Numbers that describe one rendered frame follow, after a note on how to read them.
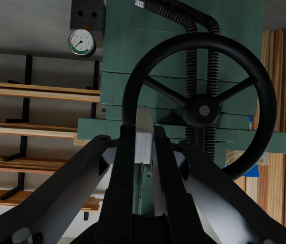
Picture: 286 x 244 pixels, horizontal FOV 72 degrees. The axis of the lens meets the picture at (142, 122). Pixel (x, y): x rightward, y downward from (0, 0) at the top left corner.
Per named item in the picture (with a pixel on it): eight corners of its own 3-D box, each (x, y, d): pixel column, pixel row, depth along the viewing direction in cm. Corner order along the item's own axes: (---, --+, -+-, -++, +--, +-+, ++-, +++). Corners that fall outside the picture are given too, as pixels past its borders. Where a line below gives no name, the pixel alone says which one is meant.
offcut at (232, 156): (218, 147, 58) (217, 162, 58) (234, 150, 55) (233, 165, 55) (223, 147, 60) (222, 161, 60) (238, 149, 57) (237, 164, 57)
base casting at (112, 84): (260, 83, 55) (258, 116, 55) (196, 102, 112) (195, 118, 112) (99, 70, 53) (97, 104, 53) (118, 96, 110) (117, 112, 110)
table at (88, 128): (326, 135, 46) (324, 161, 46) (249, 129, 76) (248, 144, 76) (64, 116, 43) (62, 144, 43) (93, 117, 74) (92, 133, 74)
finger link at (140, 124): (142, 164, 16) (132, 163, 16) (141, 130, 23) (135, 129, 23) (144, 131, 15) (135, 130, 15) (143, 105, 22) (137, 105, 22)
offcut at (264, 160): (255, 149, 62) (254, 161, 62) (249, 149, 59) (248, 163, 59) (269, 151, 59) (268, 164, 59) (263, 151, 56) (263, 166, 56)
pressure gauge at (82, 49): (96, 21, 46) (93, 55, 46) (98, 29, 50) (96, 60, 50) (68, 19, 46) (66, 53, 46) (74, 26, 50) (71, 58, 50)
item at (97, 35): (103, -1, 49) (101, 31, 49) (110, 23, 61) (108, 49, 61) (69, -5, 49) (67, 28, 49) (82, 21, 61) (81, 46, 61)
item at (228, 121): (249, 115, 55) (248, 129, 55) (218, 116, 76) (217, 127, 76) (106, 104, 53) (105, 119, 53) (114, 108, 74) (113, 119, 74)
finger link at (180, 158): (154, 150, 14) (196, 153, 14) (151, 124, 19) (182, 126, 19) (152, 168, 14) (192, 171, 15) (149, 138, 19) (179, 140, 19)
